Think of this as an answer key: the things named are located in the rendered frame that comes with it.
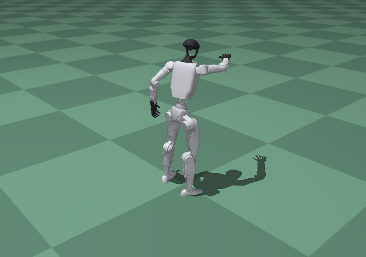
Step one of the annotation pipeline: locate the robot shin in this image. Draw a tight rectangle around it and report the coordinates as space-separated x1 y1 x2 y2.
162 142 174 176
182 155 196 192

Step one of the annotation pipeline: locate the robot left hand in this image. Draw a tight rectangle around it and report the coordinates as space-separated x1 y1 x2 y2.
150 101 160 118

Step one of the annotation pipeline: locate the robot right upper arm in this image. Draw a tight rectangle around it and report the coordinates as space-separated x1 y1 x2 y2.
196 64 227 75

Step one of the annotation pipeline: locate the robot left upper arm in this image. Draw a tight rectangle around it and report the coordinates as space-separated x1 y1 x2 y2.
150 61 175 88

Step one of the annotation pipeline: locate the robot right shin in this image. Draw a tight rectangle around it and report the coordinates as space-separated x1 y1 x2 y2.
182 155 196 192

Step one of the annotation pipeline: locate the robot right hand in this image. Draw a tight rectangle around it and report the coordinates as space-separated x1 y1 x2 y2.
219 54 231 61

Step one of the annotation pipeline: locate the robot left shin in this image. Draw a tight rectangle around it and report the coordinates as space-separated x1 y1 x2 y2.
162 142 174 176

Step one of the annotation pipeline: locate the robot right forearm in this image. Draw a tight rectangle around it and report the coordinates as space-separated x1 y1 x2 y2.
219 58 229 68

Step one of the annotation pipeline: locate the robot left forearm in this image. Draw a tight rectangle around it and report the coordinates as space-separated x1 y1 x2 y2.
149 83 158 105

